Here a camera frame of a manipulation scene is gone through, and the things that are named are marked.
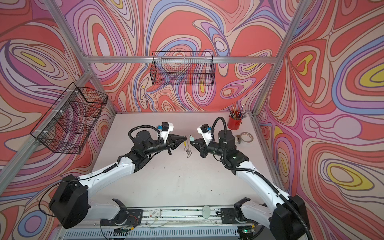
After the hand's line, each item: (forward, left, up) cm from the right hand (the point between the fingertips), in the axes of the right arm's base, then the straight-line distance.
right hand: (193, 145), depth 74 cm
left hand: (0, +3, +6) cm, 7 cm away
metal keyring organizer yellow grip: (-2, +3, +1) cm, 4 cm away
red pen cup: (+29, -30, -20) cm, 46 cm away
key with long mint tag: (+1, +1, +5) cm, 5 cm away
